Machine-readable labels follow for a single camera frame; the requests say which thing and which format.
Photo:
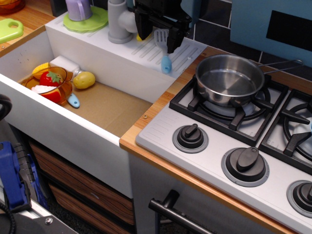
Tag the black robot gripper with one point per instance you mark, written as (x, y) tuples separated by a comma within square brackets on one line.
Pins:
[(162, 13)]

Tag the grey spatula with blue handle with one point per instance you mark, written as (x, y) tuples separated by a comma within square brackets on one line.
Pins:
[(161, 36)]

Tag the stainless steel pan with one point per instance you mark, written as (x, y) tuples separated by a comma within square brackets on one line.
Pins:
[(229, 80)]

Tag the yellow toy item behind gripper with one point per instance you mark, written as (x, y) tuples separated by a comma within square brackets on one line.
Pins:
[(138, 38)]

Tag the grey toy faucet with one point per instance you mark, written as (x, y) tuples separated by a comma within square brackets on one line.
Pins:
[(122, 24)]

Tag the green plastic plate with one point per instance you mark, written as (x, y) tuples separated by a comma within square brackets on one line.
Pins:
[(98, 20)]

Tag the purple plastic cup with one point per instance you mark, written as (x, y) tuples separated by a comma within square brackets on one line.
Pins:
[(79, 10)]

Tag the yellow toy potato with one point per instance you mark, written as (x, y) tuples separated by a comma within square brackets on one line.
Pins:
[(84, 80)]

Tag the white toy sink basin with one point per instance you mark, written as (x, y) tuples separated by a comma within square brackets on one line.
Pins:
[(128, 79)]

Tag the white salt shaker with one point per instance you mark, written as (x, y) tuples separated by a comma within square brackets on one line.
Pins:
[(67, 64)]

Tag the black left stove knob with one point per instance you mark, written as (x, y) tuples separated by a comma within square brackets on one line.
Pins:
[(190, 139)]

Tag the black stove knob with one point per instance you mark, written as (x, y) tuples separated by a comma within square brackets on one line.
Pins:
[(245, 167), (299, 195), (190, 139)]

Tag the yellow toy corn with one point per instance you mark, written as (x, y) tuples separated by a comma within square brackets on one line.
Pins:
[(36, 73)]

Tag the orange transparent measuring cup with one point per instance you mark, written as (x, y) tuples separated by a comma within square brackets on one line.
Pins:
[(58, 94)]

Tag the red toy strawberry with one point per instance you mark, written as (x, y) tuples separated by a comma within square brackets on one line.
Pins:
[(50, 78)]

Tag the light blue range hood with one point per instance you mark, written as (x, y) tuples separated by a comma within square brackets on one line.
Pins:
[(282, 27)]

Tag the black left stove grate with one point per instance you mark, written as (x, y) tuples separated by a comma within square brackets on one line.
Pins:
[(245, 123)]

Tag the black stove grate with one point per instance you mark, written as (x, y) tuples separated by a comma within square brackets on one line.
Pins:
[(245, 123), (289, 137)]

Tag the light green cutting board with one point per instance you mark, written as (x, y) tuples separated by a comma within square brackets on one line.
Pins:
[(10, 29)]

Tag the orange transparent bowl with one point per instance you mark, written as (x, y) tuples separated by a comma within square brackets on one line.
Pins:
[(11, 6)]

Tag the grey stove top panel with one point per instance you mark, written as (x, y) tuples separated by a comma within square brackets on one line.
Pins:
[(269, 198)]

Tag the black middle stove knob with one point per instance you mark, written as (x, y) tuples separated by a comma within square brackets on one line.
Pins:
[(245, 167)]

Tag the upper wooden drawer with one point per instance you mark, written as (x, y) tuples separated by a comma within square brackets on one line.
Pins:
[(82, 185)]

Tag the wooden drawer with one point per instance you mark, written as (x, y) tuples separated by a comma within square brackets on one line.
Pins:
[(82, 185), (82, 218)]

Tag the black right stove grate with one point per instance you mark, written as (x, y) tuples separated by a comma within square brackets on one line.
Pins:
[(289, 137)]

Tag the lower wooden drawer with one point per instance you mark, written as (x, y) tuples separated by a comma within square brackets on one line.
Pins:
[(82, 218)]

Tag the black right stove knob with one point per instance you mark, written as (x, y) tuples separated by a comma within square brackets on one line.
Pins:
[(299, 195)]

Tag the blue clamp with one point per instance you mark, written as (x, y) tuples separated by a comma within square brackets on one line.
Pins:
[(19, 177)]

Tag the light blue utensil handle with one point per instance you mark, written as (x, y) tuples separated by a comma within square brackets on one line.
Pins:
[(73, 101)]

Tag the black oven door handle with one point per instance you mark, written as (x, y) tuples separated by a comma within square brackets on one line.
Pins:
[(166, 208)]

